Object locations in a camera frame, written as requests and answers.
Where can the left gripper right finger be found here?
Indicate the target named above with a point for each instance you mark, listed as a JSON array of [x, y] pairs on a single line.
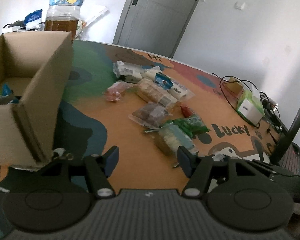
[[197, 169]]

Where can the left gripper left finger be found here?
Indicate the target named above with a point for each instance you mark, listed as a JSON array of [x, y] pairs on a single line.
[[97, 170]]

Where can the light green cracker packet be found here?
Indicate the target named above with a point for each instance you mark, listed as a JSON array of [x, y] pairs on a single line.
[[169, 137]]

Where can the dark green snack packet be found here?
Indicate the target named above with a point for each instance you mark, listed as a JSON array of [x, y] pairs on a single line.
[[191, 126]]

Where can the red small snack packet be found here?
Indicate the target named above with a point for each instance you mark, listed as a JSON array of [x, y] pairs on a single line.
[[186, 111]]

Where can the brown clear snack packet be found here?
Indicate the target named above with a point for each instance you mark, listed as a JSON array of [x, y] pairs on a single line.
[[151, 115]]

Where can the pink candy packet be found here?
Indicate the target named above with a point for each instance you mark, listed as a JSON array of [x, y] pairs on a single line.
[[117, 90]]

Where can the white long snack packet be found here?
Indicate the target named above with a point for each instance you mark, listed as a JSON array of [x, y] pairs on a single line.
[[179, 91]]

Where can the long biscuit packet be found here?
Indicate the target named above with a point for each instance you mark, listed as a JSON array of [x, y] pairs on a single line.
[[151, 92]]

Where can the blue small snack packet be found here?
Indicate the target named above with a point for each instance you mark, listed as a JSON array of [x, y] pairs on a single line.
[[163, 81]]

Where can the blue white snack packet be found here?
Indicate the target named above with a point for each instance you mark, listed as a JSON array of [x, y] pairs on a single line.
[[7, 95]]

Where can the white green tissue box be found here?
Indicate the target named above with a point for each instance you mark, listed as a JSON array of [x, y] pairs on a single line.
[[250, 106]]

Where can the colourful cartoon table mat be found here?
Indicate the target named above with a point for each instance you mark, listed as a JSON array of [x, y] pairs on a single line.
[[75, 166]]

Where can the open cardboard box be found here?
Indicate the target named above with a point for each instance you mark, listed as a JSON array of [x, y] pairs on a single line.
[[36, 66]]

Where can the small yellow box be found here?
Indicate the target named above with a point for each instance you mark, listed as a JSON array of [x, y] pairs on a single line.
[[234, 85]]

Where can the large cooking oil bottle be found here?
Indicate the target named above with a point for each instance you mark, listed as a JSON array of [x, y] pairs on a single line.
[[63, 15]]

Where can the grey door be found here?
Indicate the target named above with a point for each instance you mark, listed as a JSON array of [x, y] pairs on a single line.
[[156, 26]]

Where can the blue bag on rack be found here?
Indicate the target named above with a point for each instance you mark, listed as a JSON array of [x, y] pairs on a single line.
[[33, 16]]

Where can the white wall switch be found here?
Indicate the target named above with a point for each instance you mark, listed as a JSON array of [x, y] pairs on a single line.
[[239, 5]]

